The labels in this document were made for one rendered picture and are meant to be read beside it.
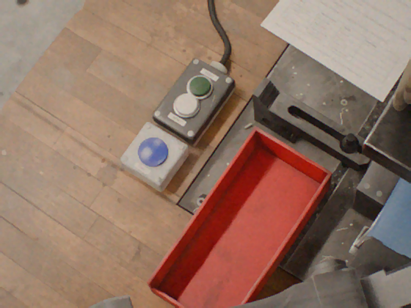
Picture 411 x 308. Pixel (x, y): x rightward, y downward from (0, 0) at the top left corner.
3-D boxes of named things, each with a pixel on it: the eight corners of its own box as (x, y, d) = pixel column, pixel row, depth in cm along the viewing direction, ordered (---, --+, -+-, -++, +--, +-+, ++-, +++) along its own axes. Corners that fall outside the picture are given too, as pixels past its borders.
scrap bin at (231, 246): (151, 292, 125) (145, 282, 119) (256, 141, 131) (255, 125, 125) (227, 339, 122) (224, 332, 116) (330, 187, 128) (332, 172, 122)
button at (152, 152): (133, 160, 129) (131, 155, 127) (150, 136, 130) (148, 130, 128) (158, 175, 128) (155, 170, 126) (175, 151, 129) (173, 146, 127)
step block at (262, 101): (254, 119, 132) (252, 94, 124) (265, 103, 133) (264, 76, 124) (293, 144, 130) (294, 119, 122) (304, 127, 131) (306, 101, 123)
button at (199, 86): (186, 94, 132) (184, 88, 130) (197, 78, 133) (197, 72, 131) (203, 104, 131) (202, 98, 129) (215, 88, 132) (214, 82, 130)
